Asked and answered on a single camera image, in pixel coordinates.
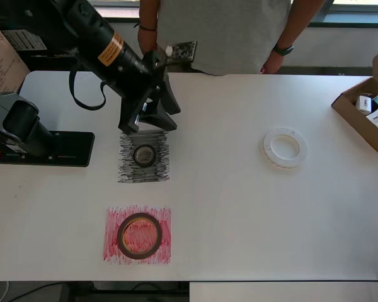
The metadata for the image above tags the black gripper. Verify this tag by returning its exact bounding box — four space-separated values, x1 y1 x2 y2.
77 15 181 133

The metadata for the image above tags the black tape roll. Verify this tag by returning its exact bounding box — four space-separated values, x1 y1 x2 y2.
133 144 157 169

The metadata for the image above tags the white tape roll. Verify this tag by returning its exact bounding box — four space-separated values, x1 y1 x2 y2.
260 125 309 173

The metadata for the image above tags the red tape roll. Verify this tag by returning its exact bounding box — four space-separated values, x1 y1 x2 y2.
117 212 164 260

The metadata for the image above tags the person's right forearm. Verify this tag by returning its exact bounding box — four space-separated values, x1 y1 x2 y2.
138 0 161 28

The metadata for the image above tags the person's left forearm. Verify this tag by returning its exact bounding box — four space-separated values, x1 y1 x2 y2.
273 0 327 51

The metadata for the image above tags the person's right hand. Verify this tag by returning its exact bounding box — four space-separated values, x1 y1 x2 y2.
137 28 159 56

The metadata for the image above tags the person's left hand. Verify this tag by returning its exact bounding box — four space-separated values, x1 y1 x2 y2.
260 52 286 76

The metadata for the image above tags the black scribbled paper sheet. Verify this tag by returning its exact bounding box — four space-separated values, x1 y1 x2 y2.
117 128 171 184

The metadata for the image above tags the person in grey t-shirt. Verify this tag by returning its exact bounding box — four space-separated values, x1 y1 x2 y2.
156 0 327 76

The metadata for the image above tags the black AOC carton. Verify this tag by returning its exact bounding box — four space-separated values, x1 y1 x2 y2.
24 52 83 72

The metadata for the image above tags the black wristwatch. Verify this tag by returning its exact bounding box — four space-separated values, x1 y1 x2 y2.
273 45 295 57

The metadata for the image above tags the red scribbled paper sheet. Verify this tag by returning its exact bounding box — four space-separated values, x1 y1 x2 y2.
101 206 173 266

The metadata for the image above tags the black box with striped label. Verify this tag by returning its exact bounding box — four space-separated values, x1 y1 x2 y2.
1 28 49 57

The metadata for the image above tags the brown cardboard box with handwriting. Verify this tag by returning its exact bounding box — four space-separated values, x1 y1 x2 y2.
0 18 31 95

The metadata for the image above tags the open brown cardboard box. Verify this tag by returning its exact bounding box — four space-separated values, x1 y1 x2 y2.
330 45 378 155

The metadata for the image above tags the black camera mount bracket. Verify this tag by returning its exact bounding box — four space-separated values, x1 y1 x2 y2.
156 40 198 69

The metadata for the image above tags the dark wrist bracelet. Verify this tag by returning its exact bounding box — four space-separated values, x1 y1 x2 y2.
134 22 159 32

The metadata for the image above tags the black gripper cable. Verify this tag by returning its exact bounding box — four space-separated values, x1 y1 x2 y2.
68 67 108 111

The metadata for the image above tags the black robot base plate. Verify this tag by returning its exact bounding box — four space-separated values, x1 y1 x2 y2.
0 131 96 168

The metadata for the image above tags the dark window frame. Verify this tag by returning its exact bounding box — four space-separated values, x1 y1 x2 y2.
93 0 378 28

